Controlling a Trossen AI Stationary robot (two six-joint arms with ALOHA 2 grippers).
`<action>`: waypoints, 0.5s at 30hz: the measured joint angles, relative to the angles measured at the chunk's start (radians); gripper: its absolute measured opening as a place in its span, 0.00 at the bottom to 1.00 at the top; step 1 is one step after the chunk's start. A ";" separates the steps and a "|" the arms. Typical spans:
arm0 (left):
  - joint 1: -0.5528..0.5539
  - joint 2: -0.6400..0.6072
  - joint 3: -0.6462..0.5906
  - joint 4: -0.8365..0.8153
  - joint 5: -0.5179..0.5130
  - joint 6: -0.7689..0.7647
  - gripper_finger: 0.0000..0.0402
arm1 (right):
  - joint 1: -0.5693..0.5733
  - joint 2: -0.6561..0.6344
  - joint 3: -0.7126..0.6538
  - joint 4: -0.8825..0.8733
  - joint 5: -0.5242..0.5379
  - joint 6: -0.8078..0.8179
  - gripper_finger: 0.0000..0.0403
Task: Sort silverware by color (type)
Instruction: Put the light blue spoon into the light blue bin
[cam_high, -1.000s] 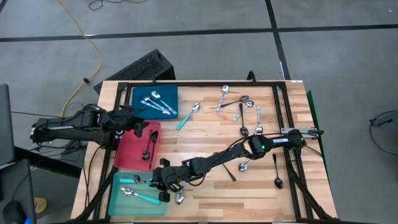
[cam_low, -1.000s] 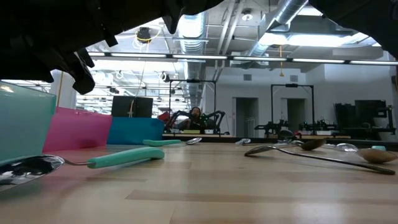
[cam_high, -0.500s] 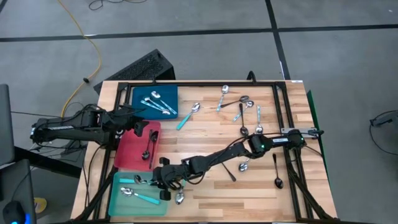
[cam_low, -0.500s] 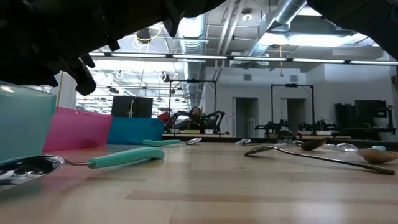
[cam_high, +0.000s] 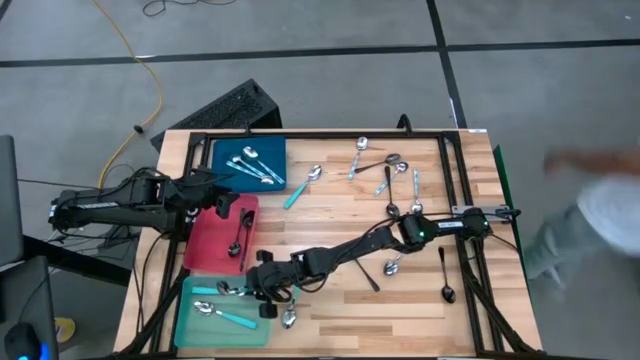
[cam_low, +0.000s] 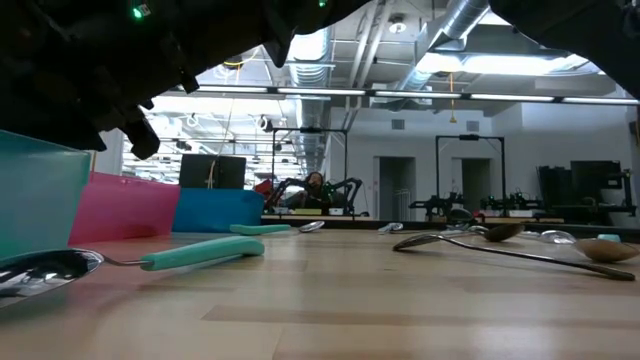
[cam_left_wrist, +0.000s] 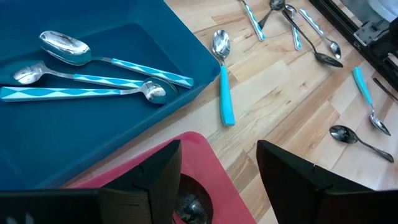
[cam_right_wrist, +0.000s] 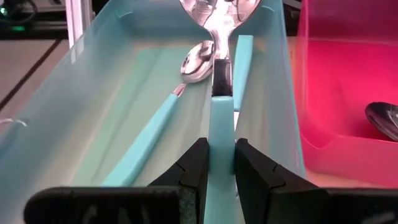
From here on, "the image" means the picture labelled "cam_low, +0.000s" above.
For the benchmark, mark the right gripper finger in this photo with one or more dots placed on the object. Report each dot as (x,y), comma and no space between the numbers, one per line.
(45,115)
(142,140)

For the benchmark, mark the black metal spoon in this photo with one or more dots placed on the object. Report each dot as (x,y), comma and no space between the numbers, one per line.
(415,242)
(504,233)

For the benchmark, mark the background black robot arm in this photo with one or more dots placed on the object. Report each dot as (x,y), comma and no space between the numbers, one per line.
(350,189)
(515,200)
(435,202)
(282,187)

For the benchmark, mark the pink plastic bin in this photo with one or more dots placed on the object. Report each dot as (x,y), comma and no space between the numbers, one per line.
(125,210)

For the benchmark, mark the teal translucent plastic bin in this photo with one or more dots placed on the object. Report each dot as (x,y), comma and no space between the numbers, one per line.
(40,200)

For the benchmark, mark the blue plastic bin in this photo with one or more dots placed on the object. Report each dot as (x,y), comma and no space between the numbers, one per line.
(215,210)

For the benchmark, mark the red object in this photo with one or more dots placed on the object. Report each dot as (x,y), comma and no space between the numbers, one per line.
(262,192)

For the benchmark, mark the person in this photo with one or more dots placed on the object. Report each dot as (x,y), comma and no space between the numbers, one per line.
(315,187)

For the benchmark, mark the background wooden table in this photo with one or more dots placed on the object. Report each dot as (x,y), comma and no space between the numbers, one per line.
(530,220)
(310,218)

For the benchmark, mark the long ceiling light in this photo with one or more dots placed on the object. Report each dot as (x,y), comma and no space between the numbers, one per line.
(417,94)
(325,92)
(595,100)
(512,97)

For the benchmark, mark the bright ceiling light panel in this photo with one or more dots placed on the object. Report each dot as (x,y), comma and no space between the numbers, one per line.
(500,65)

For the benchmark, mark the black rig frame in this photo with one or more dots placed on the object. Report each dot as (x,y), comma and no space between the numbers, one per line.
(470,136)
(310,130)

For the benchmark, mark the ribbed silver air duct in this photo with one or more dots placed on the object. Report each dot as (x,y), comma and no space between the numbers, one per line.
(312,115)

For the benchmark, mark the large silver air duct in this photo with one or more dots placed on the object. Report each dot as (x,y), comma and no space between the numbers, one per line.
(460,15)

